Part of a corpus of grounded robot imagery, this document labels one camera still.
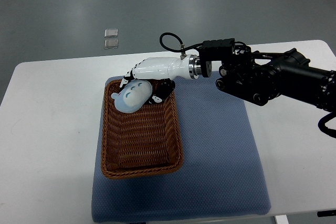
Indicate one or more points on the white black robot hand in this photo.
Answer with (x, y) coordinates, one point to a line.
(160, 73)

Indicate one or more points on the blue plush toy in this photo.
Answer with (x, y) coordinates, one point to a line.
(133, 96)

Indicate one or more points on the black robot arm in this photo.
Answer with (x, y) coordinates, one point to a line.
(258, 77)

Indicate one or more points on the brown wicker basket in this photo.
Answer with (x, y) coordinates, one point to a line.
(144, 143)

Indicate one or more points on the lower floor metal plate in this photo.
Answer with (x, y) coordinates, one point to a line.
(111, 43)

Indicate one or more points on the floor metal plate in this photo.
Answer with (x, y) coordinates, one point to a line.
(111, 43)
(111, 32)

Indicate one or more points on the upper floor metal plate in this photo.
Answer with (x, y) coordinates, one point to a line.
(111, 32)

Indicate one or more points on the blue fabric mat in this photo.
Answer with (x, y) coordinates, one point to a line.
(221, 175)

